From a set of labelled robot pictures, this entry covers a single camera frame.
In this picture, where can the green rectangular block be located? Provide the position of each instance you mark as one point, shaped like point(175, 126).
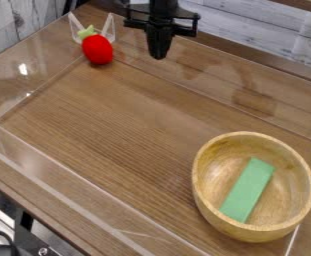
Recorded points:
point(247, 189)

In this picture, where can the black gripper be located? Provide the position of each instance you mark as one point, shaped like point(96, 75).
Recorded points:
point(161, 13)

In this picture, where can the wooden bowl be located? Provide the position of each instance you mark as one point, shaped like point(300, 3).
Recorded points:
point(284, 201)

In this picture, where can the red plush strawberry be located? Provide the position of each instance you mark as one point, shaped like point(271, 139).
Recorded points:
point(94, 46)

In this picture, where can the black table leg frame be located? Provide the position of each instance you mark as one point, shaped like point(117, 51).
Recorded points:
point(34, 239)

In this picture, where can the clear acrylic wall panel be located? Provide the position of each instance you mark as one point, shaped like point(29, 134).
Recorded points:
point(100, 224)

